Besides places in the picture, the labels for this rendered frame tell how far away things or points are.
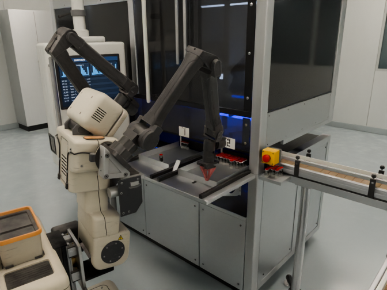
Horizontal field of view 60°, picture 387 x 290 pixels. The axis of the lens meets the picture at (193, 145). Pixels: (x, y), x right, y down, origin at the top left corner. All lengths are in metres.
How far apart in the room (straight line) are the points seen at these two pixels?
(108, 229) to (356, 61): 5.45
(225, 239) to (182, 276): 0.51
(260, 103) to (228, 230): 0.81
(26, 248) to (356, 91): 5.72
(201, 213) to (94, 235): 0.92
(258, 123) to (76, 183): 0.91
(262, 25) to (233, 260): 1.36
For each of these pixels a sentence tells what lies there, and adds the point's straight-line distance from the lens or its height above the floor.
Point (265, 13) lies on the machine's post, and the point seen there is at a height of 1.68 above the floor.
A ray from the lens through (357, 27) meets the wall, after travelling 6.32.
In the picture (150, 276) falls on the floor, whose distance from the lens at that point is 2.51.
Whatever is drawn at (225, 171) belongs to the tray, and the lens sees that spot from 1.83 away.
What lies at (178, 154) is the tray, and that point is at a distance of 2.09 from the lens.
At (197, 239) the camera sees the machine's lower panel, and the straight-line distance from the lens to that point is 2.32.
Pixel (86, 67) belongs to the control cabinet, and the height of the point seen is 1.41.
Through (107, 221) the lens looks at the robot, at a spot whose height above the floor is 0.88.
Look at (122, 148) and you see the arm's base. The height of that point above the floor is 1.22.
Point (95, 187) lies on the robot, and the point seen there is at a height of 1.02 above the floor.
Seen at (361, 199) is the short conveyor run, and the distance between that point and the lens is 1.74.
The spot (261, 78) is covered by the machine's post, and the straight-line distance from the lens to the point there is 1.68.
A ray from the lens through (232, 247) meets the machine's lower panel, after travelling 2.13.
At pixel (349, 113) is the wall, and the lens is 6.44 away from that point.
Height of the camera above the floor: 1.59
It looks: 18 degrees down
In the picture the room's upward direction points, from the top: 1 degrees counter-clockwise
